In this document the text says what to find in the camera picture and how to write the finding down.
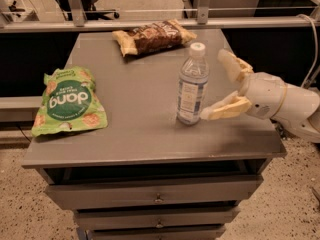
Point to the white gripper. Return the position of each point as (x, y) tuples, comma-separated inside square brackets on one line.
[(264, 95)]

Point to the blue plastic water bottle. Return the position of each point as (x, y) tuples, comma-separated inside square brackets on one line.
[(193, 80)]

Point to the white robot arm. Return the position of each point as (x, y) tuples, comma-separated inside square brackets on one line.
[(299, 112)]

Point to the brown yellow snack bag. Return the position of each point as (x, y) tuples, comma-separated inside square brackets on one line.
[(152, 37)]

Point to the top grey drawer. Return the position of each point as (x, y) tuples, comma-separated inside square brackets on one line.
[(154, 192)]

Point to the grey drawer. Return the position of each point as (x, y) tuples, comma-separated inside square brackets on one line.
[(207, 232), (154, 192), (156, 218)]

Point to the grey drawer cabinet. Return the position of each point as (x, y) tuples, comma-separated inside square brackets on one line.
[(144, 140)]

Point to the bottom grey drawer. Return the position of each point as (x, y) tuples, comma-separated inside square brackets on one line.
[(207, 232)]

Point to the green dang snack bag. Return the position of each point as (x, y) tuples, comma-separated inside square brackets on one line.
[(69, 103)]

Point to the middle grey drawer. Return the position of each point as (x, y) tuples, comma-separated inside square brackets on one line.
[(156, 218)]

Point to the grey metal rail frame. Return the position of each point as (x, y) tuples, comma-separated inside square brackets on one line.
[(28, 16)]

